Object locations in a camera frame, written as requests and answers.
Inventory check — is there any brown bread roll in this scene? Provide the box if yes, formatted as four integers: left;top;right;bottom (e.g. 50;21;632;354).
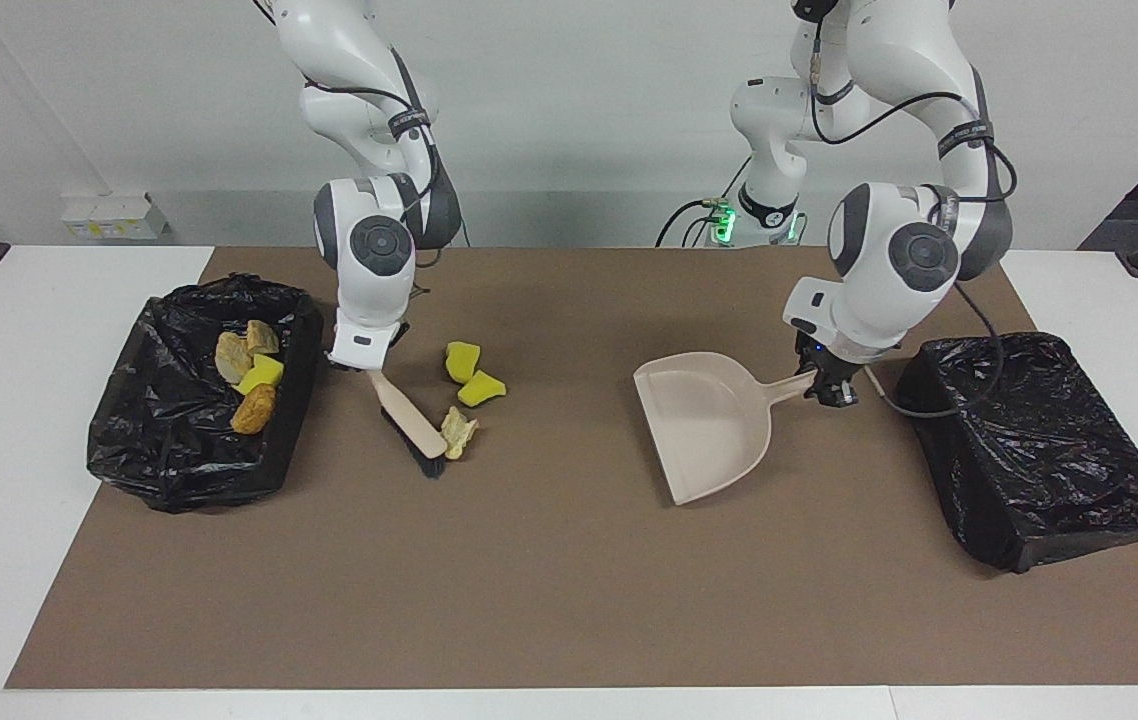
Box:
229;382;278;436

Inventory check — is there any striped orange croissant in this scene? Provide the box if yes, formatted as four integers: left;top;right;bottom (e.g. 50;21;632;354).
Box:
214;331;254;387

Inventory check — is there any right black trash bag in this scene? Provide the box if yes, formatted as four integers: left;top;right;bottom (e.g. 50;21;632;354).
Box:
895;331;1138;575

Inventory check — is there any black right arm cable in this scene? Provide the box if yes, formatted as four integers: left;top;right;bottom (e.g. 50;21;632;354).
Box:
259;0;450;301

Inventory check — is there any white wall socket box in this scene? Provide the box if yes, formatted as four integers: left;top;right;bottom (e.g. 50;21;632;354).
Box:
61;192;170;241

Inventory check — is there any black trash bag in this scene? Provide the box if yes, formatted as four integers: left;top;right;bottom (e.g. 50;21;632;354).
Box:
86;273;325;514
895;331;1138;575

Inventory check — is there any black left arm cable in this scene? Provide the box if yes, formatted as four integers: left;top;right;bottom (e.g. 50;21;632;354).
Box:
809;20;1020;421

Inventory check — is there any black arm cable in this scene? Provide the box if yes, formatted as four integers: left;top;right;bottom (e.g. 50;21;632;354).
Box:
809;20;1020;421
259;0;450;301

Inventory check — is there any beige hand brush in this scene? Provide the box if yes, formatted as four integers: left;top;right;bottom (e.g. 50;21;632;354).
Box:
368;370;451;480

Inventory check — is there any left black trash bag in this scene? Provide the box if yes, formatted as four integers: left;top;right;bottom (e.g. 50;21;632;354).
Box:
86;273;325;514

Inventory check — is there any black base power cable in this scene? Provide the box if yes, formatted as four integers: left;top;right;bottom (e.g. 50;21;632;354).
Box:
656;197;730;248

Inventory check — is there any brown table mat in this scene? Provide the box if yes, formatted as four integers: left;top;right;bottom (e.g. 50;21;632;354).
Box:
5;245;1138;691

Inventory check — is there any yellow sponge piece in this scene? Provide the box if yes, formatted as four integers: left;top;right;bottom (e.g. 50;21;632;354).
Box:
444;341;483;385
456;369;508;409

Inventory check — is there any beige plastic dustpan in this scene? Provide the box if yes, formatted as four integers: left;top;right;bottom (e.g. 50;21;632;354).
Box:
632;351;820;507

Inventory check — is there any yellow sponge with green side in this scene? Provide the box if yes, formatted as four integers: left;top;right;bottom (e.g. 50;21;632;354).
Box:
235;354;286;397

